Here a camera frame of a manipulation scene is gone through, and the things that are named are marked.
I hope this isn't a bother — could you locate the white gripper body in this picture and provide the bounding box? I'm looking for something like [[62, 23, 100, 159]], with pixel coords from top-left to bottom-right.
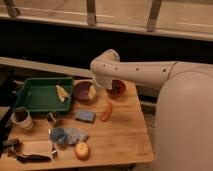
[[88, 76, 112, 100]]

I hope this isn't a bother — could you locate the blue sponge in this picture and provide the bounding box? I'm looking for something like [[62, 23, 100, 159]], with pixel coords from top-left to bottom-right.
[[75, 110, 96, 123]]

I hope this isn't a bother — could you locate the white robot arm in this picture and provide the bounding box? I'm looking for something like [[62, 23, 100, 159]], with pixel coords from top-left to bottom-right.
[[90, 49, 213, 171]]

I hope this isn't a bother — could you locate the red bowl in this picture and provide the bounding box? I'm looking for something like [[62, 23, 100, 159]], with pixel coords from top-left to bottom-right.
[[107, 79, 126, 98]]

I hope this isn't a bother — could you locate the purple bowl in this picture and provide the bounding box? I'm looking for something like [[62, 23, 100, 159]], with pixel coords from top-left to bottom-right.
[[73, 81, 97, 101]]

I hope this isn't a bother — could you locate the orange carrot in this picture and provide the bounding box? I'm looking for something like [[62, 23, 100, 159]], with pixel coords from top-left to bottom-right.
[[100, 102, 113, 122]]

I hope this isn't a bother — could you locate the small metal cup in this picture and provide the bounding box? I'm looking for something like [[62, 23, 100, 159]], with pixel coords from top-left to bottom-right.
[[46, 112, 60, 126]]

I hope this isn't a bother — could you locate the green plastic tray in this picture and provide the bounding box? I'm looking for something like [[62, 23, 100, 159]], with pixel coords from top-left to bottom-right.
[[13, 77, 74, 114]]

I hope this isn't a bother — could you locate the blue crumpled cloth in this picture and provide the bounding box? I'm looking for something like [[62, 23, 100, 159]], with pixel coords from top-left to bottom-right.
[[49, 127, 89, 145]]

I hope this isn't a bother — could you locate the yellow apple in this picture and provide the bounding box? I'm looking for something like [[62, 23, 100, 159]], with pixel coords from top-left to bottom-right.
[[74, 142, 90, 160]]

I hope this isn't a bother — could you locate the black handled tool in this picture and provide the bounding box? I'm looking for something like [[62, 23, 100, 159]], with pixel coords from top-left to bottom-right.
[[7, 147, 51, 163]]

